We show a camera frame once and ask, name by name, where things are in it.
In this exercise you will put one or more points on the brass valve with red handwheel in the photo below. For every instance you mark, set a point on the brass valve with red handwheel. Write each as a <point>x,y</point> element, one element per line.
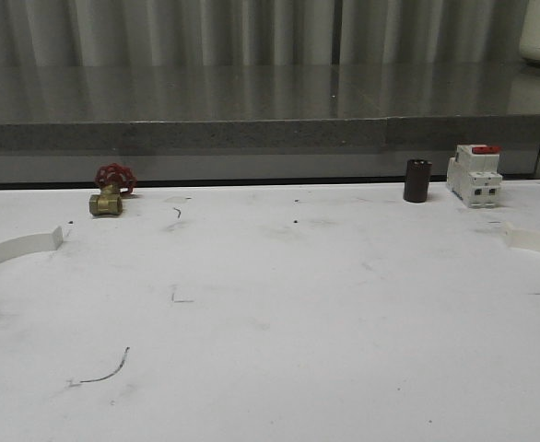
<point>115,182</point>

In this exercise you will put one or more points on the white circuit breaker red switch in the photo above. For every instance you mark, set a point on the white circuit breaker red switch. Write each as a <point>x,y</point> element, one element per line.
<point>472,175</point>

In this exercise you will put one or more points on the grey stone counter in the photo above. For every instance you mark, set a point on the grey stone counter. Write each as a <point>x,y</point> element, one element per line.
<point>358,122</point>

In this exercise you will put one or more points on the dark brown cylindrical capacitor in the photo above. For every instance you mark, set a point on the dark brown cylindrical capacitor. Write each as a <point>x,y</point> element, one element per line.
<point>417,176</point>

